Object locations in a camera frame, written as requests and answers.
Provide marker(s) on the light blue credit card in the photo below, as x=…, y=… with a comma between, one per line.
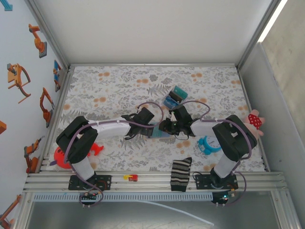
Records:
x=164, y=135

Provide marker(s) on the beige leather card holder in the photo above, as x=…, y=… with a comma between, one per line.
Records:
x=159, y=136

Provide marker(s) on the teal blue credit card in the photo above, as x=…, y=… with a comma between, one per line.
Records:
x=156, y=132

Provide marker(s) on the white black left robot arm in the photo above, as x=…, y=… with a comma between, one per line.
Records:
x=112, y=128

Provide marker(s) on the blue card stack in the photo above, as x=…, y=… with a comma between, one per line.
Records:
x=169, y=102

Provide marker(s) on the black card stack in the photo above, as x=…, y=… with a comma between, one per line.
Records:
x=175, y=97

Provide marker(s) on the teal card stack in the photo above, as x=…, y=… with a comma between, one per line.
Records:
x=181, y=93

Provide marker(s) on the blue alarm clock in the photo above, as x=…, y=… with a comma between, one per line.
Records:
x=210, y=145

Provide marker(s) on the floral table mat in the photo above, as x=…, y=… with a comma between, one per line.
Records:
x=124, y=83

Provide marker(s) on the black beige striped sock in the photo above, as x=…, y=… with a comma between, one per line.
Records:
x=180, y=174

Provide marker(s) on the pink plush toy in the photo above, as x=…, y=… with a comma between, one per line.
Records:
x=256, y=120

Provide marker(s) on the white plastic tube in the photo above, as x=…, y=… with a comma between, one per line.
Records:
x=181, y=212

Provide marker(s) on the red plastic toy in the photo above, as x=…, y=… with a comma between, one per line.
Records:
x=60, y=157

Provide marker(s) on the bright light strip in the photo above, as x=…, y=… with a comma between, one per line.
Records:
x=274, y=21

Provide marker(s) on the orange block sticker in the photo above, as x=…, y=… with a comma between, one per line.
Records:
x=2, y=127

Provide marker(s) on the aluminium front rail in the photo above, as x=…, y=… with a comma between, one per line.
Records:
x=152, y=184

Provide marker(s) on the aluminium back rail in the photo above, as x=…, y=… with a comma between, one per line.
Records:
x=152, y=64

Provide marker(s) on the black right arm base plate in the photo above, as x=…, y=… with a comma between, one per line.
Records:
x=202, y=182

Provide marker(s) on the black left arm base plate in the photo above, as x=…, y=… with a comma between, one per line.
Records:
x=104, y=182

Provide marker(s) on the aluminium side rail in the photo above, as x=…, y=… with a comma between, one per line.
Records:
x=58, y=105

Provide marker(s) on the aluminium corner post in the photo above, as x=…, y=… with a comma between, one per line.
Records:
x=47, y=33
x=258, y=33

